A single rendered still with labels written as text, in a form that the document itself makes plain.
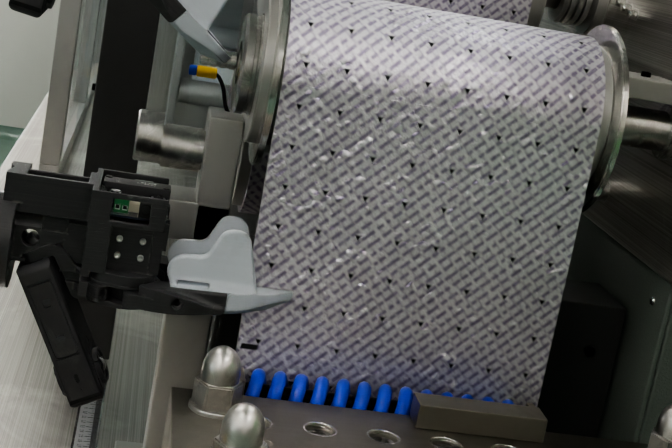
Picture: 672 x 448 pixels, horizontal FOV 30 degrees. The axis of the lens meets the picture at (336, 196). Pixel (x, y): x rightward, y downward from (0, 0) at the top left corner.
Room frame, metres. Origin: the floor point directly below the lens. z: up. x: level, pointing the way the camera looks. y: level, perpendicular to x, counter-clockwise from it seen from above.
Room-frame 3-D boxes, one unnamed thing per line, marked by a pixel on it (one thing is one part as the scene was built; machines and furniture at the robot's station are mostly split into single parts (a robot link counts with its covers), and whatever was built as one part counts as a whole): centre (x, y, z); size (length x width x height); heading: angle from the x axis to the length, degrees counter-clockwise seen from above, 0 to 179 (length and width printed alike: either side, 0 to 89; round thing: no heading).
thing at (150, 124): (0.95, 0.15, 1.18); 0.04 x 0.02 x 0.04; 9
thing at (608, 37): (0.97, -0.18, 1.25); 0.15 x 0.01 x 0.15; 9
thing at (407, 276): (0.89, -0.06, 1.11); 0.23 x 0.01 x 0.18; 99
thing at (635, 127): (0.98, -0.22, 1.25); 0.07 x 0.04 x 0.04; 99
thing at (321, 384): (0.87, -0.07, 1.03); 0.21 x 0.04 x 0.03; 99
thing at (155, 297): (0.84, 0.11, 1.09); 0.09 x 0.05 x 0.02; 98
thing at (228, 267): (0.85, 0.06, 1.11); 0.09 x 0.03 x 0.06; 98
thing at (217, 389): (0.80, 0.06, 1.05); 0.04 x 0.04 x 0.04
